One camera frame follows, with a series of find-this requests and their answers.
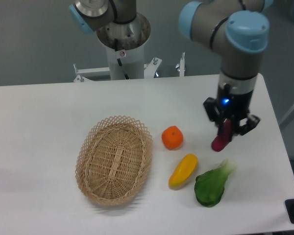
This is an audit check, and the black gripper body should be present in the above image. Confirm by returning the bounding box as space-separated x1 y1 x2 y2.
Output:
216 83 253 126

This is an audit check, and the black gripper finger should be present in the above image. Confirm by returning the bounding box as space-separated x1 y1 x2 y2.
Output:
203 97 225 136
229 114 260 141

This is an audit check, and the purple sweet potato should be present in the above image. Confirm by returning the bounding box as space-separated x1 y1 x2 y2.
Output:
211 120 232 152

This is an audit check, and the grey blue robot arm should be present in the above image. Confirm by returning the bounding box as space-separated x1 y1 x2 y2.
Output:
69 0 271 142

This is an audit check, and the oval wicker basket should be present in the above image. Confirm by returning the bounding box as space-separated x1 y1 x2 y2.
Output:
75 116 153 206

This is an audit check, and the orange tangerine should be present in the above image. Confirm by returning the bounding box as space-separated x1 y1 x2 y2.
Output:
161 126 184 150

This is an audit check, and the yellow mango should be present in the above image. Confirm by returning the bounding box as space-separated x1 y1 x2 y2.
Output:
168 153 198 189

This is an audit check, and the green bok choy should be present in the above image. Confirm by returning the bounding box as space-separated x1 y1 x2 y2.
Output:
194 159 237 208

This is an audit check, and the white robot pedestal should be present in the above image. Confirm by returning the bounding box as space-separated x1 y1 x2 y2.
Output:
97 13 151 80

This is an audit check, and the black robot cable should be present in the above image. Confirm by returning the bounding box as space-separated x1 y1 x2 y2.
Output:
114 39 130 80

